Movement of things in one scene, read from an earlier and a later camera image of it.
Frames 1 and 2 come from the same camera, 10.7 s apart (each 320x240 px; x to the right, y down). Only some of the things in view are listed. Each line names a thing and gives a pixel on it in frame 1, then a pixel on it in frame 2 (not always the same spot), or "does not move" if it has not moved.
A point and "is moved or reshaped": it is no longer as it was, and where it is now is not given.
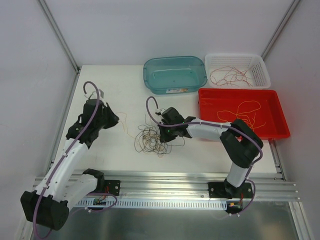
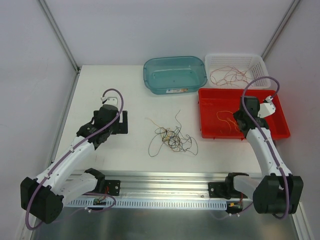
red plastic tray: x=262 y=109 does not move
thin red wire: x=229 y=75 does not move
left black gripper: x=107 y=117 to x=122 y=122
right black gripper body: x=164 y=133 to x=240 y=121
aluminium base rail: x=193 y=186 does not move
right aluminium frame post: x=279 y=29 does not move
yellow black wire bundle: x=147 y=138 is moved or reshaped
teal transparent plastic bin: x=168 y=75 does not move
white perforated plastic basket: x=235 y=71 does not move
